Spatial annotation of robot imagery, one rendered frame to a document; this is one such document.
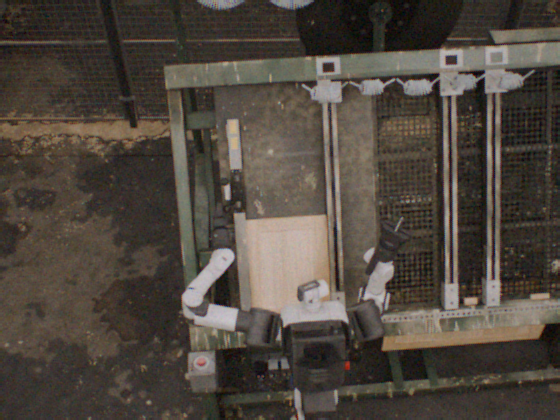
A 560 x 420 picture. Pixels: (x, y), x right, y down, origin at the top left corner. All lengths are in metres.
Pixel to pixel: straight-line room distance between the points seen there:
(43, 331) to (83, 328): 0.25
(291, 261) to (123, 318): 1.60
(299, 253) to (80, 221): 2.27
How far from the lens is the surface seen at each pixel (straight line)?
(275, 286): 3.24
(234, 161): 3.09
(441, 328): 3.40
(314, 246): 3.20
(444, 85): 3.12
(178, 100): 3.07
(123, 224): 4.98
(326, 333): 2.64
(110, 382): 4.27
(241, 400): 3.89
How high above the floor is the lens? 3.65
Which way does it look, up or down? 49 degrees down
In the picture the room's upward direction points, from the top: 2 degrees counter-clockwise
